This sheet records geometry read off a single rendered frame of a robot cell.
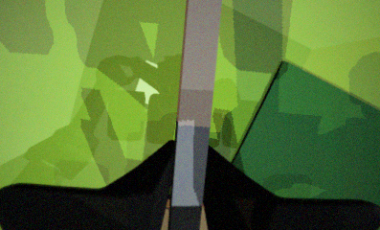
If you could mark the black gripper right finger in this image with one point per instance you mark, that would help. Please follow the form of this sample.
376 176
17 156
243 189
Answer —
234 201

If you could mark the red golf putter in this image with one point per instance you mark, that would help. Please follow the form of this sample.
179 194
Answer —
194 113

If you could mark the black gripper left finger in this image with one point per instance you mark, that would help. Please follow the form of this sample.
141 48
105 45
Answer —
135 201

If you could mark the dark green mat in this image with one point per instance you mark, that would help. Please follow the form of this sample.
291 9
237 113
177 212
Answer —
310 139

